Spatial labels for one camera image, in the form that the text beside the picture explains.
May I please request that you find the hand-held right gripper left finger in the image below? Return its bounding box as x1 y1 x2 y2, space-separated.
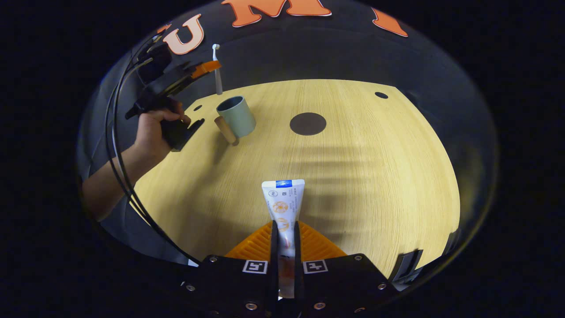
181 221 279 318

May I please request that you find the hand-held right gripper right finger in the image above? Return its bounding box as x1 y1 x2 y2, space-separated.
294 221 400 318

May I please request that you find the white toothbrush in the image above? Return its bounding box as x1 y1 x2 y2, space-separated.
212 44 223 95

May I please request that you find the white toothpaste tube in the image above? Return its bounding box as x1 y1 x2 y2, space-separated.
261 179 306 299

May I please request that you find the grey-blue cup with wooden handle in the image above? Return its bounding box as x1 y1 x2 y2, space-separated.
215 95 256 146

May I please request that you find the dark round coaster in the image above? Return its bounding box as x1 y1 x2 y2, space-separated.
290 112 327 136

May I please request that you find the black backdrop cloth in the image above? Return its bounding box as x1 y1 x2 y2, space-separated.
77 0 499 265

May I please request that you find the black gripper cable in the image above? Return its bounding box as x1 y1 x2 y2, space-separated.
105 34 200 265

